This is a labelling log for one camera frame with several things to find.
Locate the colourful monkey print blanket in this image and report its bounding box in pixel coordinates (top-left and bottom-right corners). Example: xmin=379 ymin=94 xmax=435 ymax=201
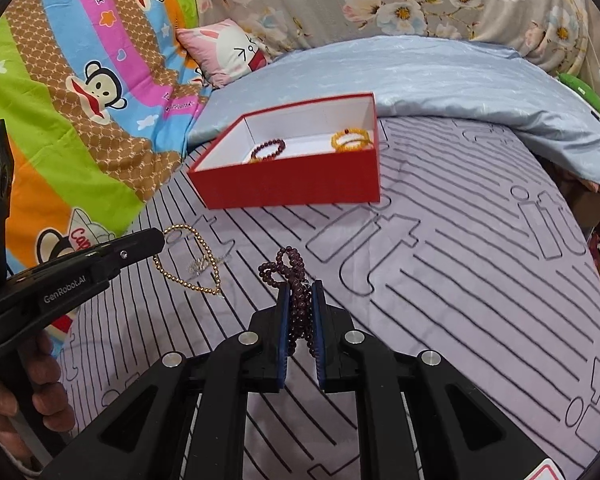
xmin=0 ymin=0 xmax=216 ymax=286

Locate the light blue blanket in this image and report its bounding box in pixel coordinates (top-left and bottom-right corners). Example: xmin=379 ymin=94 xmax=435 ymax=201
xmin=187 ymin=35 xmax=600 ymax=196

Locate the dark red bead bracelet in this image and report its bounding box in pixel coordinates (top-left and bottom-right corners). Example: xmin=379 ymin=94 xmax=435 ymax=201
xmin=250 ymin=137 xmax=287 ymax=163

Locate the orange-yellow bead bracelet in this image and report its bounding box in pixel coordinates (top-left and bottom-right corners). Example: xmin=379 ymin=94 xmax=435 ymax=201
xmin=330 ymin=129 xmax=373 ymax=153

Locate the pink cartoon pillow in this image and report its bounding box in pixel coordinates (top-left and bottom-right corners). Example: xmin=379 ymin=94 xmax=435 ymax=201
xmin=175 ymin=19 xmax=273 ymax=88

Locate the person's left hand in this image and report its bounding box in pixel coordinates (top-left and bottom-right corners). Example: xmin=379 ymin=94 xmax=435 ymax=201
xmin=0 ymin=332 xmax=76 ymax=461

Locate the beige curtain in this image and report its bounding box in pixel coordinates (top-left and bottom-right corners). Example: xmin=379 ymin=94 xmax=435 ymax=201
xmin=577 ymin=0 xmax=600 ymax=111

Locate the thin silver ornament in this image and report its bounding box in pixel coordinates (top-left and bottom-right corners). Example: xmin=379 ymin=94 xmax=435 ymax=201
xmin=186 ymin=254 xmax=230 ymax=277

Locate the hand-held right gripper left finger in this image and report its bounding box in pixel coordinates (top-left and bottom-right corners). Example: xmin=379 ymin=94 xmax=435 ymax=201
xmin=42 ymin=290 xmax=291 ymax=480

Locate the grey striped bed sheet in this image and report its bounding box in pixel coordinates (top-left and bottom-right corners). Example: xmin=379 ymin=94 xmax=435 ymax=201
xmin=55 ymin=115 xmax=600 ymax=480

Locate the red cardboard box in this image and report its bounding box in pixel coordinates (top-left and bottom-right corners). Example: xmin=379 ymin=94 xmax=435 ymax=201
xmin=186 ymin=92 xmax=382 ymax=210

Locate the small gold bead bracelet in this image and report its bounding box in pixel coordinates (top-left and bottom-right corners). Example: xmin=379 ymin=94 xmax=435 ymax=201
xmin=152 ymin=225 xmax=223 ymax=297

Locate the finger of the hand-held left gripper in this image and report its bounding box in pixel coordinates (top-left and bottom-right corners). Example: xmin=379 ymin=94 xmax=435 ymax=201
xmin=87 ymin=228 xmax=166 ymax=279

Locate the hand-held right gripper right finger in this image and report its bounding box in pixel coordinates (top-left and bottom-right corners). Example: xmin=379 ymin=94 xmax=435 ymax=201
xmin=310 ymin=281 xmax=556 ymax=480

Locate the purple bead necklace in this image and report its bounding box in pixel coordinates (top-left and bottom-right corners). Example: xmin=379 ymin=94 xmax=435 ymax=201
xmin=258 ymin=246 xmax=321 ymax=358

